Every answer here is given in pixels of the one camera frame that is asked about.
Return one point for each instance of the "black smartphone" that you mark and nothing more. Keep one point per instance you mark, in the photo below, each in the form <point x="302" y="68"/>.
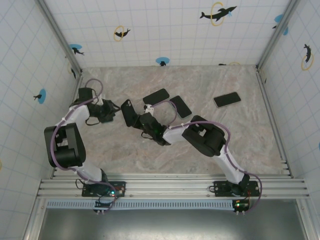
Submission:
<point x="216" y="103"/>

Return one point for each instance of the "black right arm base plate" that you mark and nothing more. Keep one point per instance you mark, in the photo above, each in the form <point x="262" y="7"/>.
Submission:
<point x="220" y="191"/>

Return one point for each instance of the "aluminium corner post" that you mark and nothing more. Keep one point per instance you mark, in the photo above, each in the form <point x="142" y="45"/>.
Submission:
<point x="61" y="37"/>
<point x="279" y="32"/>

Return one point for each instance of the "aluminium table side rail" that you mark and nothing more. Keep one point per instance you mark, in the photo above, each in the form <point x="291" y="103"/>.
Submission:
<point x="273" y="120"/>
<point x="77" y="85"/>

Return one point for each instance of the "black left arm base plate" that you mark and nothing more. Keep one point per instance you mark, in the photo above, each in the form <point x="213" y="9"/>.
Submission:
<point x="86" y="192"/>

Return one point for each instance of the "aluminium frame profile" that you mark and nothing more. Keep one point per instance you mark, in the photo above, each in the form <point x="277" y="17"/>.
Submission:
<point x="35" y="220"/>
<point x="306" y="220"/>

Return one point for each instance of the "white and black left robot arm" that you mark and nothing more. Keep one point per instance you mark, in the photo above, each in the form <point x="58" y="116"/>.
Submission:
<point x="67" y="150"/>

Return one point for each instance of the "black phone case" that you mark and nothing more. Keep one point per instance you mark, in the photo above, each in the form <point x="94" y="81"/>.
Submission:
<point x="191" y="113"/>
<point x="144" y="99"/>
<point x="128" y="112"/>

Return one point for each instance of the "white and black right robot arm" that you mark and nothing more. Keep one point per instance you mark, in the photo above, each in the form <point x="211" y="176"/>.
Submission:
<point x="207" y="140"/>

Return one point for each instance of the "grey metal panel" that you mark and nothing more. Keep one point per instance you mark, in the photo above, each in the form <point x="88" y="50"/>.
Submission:
<point x="175" y="225"/>

